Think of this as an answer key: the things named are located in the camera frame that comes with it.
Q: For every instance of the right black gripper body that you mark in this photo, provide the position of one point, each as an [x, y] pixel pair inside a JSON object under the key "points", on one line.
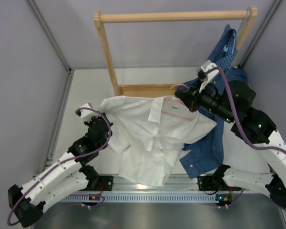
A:
{"points": [[209, 101]]}

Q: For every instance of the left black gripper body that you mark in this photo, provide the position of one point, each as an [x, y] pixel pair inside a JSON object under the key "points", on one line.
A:
{"points": [[90, 121]]}

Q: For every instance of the pink wire hanger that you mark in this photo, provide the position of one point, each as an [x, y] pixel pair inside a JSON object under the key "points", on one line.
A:
{"points": [[175, 107]]}

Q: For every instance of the white shirt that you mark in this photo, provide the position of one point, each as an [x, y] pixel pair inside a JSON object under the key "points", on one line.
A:
{"points": [[150, 141]]}

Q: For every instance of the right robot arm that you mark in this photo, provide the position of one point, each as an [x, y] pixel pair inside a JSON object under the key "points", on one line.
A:
{"points": [[254, 127]]}

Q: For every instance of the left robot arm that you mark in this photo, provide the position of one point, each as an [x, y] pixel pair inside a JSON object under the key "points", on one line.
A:
{"points": [[69, 174]]}

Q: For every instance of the light blue hanger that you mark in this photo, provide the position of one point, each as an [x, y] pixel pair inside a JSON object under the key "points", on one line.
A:
{"points": [[238, 31]]}

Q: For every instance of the wooden clothes rack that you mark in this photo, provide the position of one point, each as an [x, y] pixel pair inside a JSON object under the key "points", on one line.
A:
{"points": [[159, 81]]}

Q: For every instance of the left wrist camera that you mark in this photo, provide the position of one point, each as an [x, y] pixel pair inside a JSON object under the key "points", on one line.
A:
{"points": [[86, 115]]}

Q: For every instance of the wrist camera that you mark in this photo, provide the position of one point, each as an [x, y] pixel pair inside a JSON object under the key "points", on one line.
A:
{"points": [[86, 115], [205, 74]]}

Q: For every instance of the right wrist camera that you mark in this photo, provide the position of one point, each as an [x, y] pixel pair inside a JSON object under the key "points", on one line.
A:
{"points": [[205, 74]]}

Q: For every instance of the slotted metal rail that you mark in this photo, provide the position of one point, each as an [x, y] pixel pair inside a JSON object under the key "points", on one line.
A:
{"points": [[179, 188]]}

